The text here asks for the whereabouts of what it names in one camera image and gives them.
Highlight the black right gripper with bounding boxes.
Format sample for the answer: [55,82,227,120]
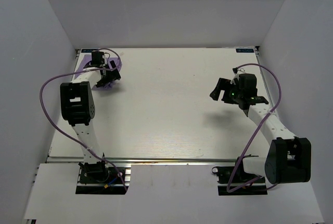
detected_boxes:
[210,78,244,104]

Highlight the purple t shirt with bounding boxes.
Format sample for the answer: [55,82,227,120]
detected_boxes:
[78,48,122,89]

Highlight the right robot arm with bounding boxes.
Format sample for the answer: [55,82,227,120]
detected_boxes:
[210,73,312,185]

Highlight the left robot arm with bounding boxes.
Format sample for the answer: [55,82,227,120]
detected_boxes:
[60,48,122,165]

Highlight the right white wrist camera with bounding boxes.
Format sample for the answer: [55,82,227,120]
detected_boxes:
[231,68,239,85]

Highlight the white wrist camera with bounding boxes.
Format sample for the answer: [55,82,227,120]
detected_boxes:
[231,68,239,85]
[102,54,108,67]

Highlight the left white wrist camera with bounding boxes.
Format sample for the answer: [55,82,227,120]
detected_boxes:
[102,54,108,67]

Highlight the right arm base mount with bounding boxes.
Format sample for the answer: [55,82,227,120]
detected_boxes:
[211,163,267,196]

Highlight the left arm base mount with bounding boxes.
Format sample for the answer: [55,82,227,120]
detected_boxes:
[75,162,131,195]

